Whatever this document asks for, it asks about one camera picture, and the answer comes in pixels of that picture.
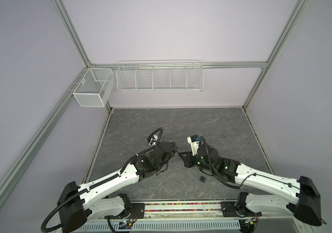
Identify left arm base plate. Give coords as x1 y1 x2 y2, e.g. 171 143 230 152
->
110 203 145 219

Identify dark grey padlock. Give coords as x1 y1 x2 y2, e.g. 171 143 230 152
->
199 174 207 183

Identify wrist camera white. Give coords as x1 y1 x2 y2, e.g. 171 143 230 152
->
187 135 200 156
147 135 159 146

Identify white mesh box basket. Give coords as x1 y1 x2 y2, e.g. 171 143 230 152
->
73 68 115 108

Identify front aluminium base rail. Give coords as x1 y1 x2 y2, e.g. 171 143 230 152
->
63 198 306 223

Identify white vented cable duct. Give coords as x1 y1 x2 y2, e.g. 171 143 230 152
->
81 219 241 233

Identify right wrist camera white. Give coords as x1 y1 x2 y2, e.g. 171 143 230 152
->
187 135 200 156

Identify white wire shelf basket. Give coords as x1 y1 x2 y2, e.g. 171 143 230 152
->
116 60 204 92

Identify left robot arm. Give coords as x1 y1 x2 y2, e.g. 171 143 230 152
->
41 127 177 233

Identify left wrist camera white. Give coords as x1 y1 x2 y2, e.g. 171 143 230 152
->
147 135 159 146

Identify aluminium frame rails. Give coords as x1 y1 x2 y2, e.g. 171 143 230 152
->
0 1 309 209

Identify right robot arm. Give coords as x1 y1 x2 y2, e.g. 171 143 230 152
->
179 135 326 226

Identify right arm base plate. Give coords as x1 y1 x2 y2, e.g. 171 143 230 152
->
220 202 262 218

